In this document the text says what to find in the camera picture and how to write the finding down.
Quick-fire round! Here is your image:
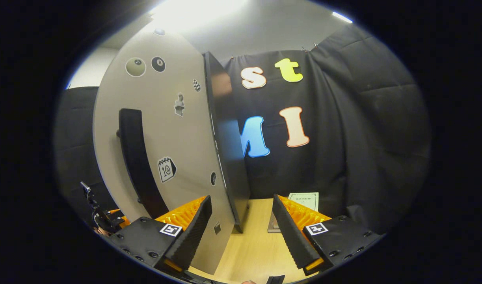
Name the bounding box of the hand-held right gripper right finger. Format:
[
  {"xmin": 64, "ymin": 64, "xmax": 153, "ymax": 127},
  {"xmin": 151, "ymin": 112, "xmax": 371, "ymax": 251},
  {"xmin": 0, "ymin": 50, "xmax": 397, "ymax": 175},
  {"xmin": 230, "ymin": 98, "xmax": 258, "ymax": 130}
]
[{"xmin": 272, "ymin": 194, "xmax": 384, "ymax": 276}]

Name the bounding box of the black cabinet door handle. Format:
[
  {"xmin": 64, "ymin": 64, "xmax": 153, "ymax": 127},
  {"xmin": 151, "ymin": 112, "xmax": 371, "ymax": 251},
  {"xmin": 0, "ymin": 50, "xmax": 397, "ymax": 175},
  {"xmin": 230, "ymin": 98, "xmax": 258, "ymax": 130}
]
[{"xmin": 117, "ymin": 108, "xmax": 169, "ymax": 219}]

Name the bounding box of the narrow ceiling light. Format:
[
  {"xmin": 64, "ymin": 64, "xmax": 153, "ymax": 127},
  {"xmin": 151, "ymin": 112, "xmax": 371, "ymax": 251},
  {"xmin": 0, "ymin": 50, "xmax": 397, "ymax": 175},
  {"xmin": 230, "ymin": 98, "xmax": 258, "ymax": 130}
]
[{"xmin": 331, "ymin": 12, "xmax": 354, "ymax": 24}]

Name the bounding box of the black backdrop cloth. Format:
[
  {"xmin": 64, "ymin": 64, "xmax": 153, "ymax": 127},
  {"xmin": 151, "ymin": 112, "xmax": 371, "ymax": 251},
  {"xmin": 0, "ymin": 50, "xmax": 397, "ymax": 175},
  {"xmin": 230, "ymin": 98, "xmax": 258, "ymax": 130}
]
[{"xmin": 54, "ymin": 24, "xmax": 432, "ymax": 233}]

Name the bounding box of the beige cabinet door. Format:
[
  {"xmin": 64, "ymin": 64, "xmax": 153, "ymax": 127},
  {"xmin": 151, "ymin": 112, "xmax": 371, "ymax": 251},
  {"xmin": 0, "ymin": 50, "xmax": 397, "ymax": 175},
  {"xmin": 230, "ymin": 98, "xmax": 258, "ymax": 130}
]
[{"xmin": 92, "ymin": 28, "xmax": 237, "ymax": 275}]

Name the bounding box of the pale green booklet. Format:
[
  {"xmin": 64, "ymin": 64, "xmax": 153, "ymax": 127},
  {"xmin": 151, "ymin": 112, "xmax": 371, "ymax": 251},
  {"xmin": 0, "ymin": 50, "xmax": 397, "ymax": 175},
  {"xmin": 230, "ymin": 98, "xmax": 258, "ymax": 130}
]
[{"xmin": 288, "ymin": 192, "xmax": 319, "ymax": 212}]

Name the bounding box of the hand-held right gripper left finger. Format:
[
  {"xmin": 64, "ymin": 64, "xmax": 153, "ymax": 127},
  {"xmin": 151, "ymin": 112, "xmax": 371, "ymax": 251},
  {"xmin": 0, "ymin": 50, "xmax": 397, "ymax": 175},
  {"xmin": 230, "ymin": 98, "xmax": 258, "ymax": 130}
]
[{"xmin": 107, "ymin": 195, "xmax": 213, "ymax": 275}]

